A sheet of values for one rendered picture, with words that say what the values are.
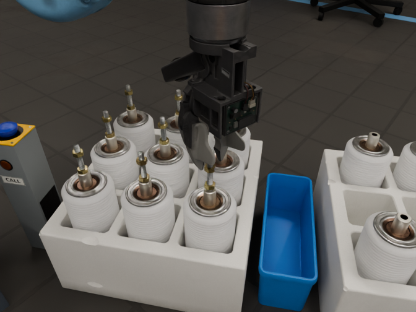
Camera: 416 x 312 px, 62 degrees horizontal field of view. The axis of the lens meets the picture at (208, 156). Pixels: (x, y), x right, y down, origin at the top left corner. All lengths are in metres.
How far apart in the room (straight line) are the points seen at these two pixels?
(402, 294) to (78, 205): 0.56
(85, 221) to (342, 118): 1.03
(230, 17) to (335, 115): 1.07
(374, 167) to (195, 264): 0.42
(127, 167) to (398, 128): 1.02
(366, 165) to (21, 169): 0.70
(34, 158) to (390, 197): 0.74
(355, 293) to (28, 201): 0.65
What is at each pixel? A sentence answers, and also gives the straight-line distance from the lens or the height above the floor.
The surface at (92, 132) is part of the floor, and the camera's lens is 1.31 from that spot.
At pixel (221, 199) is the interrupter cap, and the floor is 0.25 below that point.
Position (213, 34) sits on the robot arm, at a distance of 0.41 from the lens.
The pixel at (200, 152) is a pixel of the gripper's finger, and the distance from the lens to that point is 0.51.
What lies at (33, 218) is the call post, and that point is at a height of 0.11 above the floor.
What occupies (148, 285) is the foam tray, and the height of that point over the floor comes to 0.08.
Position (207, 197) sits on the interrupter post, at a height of 0.27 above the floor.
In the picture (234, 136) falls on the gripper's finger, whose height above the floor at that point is 0.39.
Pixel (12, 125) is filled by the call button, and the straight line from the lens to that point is 0.77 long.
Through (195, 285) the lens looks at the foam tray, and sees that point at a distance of 0.69.
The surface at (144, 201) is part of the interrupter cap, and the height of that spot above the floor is 0.25.
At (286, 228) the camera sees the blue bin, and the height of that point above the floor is 0.00.
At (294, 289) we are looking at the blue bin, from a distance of 0.74.
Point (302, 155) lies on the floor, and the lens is 1.18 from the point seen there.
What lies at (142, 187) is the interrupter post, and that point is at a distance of 0.63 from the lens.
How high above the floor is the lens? 0.69
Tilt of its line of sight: 37 degrees down
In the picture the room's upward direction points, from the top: straight up
